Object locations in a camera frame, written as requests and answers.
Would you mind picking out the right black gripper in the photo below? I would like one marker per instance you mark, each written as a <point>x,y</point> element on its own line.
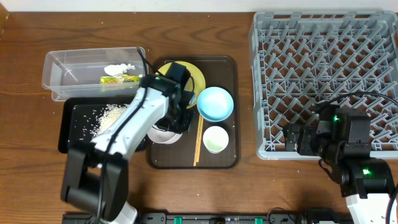
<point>305,147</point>

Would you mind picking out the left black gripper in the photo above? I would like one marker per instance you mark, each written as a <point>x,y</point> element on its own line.
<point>175,123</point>

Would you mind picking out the pink bowl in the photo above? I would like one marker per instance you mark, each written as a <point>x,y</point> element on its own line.
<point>163,137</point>

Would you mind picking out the white cup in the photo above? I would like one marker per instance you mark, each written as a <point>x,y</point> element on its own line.
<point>215,139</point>

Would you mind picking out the green snack wrapper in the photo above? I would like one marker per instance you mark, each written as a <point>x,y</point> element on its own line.
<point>119,79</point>

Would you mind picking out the pile of rice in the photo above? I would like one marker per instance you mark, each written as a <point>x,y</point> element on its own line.
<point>107,119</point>

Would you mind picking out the white napkin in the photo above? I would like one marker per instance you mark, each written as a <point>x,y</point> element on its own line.
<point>116,70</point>

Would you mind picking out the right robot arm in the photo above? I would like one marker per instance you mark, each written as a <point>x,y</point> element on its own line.
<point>365,182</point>

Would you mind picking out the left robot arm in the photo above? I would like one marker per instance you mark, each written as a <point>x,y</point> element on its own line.
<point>96,173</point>

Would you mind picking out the grey dishwasher rack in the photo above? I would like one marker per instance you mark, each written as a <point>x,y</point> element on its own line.
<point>299,58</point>

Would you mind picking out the yellow plate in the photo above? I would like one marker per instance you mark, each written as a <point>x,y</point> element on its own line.
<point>160,87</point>

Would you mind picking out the light blue bowl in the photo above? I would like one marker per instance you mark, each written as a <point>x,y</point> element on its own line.
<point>215,104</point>

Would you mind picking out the dark brown serving tray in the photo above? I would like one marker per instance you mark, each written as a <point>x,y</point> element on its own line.
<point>189,152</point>

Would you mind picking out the clear plastic bin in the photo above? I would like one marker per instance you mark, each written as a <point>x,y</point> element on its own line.
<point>76,73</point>

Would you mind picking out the black tray bin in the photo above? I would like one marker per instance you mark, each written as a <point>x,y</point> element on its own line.
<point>72,118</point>

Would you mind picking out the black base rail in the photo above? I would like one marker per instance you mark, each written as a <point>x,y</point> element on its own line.
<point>275,216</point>

